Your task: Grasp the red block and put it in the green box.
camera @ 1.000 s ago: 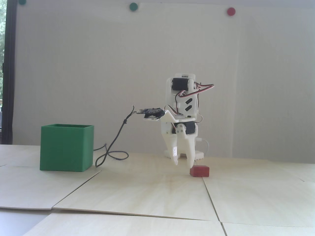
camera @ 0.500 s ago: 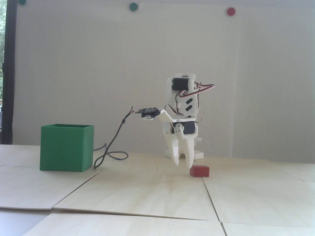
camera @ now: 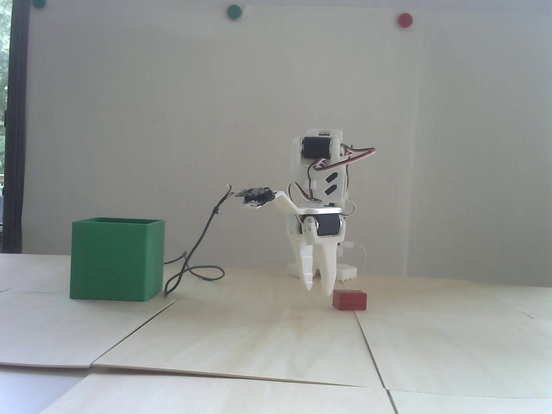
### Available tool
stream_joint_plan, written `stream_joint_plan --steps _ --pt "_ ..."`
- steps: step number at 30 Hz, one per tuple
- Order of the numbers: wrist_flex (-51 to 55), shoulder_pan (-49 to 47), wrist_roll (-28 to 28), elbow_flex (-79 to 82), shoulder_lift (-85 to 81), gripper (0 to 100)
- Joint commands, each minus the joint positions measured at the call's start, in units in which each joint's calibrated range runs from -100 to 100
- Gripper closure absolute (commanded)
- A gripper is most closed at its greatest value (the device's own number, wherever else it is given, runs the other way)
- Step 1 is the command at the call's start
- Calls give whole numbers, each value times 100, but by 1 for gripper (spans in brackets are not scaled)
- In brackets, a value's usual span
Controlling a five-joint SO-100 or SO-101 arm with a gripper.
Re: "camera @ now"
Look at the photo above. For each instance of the white serrated gripper finger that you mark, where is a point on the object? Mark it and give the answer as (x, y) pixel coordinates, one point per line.
(305, 263)

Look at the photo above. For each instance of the white smooth gripper finger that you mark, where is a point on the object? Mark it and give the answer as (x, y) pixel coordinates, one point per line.
(328, 267)

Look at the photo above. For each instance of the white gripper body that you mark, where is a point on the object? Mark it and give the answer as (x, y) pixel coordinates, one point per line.
(326, 227)

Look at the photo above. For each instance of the red block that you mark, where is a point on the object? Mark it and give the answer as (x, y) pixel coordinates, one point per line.
(349, 300)

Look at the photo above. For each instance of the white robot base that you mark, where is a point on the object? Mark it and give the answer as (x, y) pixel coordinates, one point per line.
(347, 272)

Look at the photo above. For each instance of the green open box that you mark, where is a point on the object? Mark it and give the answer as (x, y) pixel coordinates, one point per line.
(112, 263)

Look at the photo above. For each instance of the white magnetic board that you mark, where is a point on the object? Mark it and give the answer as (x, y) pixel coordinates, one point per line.
(172, 108)

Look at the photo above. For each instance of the red round magnet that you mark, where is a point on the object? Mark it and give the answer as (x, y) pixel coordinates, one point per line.
(405, 20)

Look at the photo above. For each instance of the green round magnet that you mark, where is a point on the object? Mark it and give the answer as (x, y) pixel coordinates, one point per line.
(234, 11)
(39, 3)

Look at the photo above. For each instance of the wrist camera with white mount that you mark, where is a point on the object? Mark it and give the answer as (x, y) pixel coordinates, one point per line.
(258, 197)

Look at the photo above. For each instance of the dark window frame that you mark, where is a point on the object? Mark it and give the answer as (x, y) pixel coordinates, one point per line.
(17, 129)

